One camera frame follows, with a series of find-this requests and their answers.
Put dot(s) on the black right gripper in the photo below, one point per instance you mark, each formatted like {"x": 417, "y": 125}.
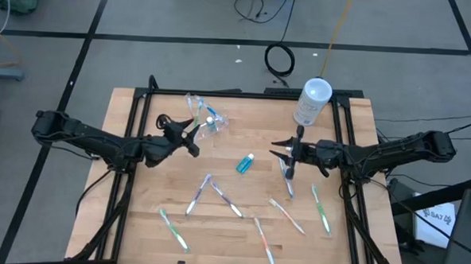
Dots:
{"x": 318, "y": 153}

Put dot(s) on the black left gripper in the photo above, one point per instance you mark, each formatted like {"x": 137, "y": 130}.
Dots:
{"x": 159, "y": 148}

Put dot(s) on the small blue mouthwash bottle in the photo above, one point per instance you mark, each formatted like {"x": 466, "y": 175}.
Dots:
{"x": 210, "y": 124}
{"x": 244, "y": 164}

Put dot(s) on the blue white toothbrush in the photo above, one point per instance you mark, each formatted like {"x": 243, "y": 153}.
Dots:
{"x": 288, "y": 184}
{"x": 213, "y": 110}

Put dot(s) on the purple white toothbrush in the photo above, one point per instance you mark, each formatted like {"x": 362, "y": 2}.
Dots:
{"x": 226, "y": 199}
{"x": 198, "y": 194}

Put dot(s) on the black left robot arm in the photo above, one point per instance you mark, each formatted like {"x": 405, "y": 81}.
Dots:
{"x": 80, "y": 135}

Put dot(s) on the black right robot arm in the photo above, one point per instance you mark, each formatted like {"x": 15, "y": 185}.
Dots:
{"x": 398, "y": 149}

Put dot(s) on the clear acrylic organizer box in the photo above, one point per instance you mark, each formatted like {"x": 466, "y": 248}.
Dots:
{"x": 221, "y": 127}

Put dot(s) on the white wipes canister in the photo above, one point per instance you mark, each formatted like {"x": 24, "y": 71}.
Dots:
{"x": 312, "y": 99}

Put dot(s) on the black metal beam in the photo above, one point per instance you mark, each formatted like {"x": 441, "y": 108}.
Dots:
{"x": 435, "y": 196}

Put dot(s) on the white labelled box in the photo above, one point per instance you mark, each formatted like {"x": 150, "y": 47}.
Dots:
{"x": 434, "y": 224}

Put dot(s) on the grey flat base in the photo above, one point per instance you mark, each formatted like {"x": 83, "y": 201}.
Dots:
{"x": 3, "y": 73}

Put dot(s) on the grey hard case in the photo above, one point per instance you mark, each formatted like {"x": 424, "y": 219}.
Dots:
{"x": 467, "y": 237}

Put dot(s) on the black aluminium table frame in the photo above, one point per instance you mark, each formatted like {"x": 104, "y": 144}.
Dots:
{"x": 241, "y": 95}

